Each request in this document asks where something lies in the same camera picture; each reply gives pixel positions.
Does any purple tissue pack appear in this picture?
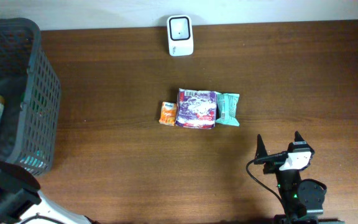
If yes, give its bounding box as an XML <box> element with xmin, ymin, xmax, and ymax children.
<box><xmin>175</xmin><ymin>88</ymin><xmax>218</xmax><ymax>129</ymax></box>

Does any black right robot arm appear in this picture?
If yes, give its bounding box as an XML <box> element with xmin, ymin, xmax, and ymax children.
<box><xmin>246</xmin><ymin>131</ymin><xmax>342</xmax><ymax>224</ymax></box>

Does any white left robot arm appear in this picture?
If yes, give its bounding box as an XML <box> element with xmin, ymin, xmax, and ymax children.
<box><xmin>0</xmin><ymin>161</ymin><xmax>95</xmax><ymax>224</ymax></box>

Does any white barcode scanner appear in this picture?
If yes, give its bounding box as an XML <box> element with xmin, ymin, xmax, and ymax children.
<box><xmin>167</xmin><ymin>15</ymin><xmax>194</xmax><ymax>57</ymax></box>

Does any dark grey plastic basket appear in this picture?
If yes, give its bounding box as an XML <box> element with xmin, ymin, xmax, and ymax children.
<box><xmin>0</xmin><ymin>18</ymin><xmax>62</xmax><ymax>176</ymax></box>

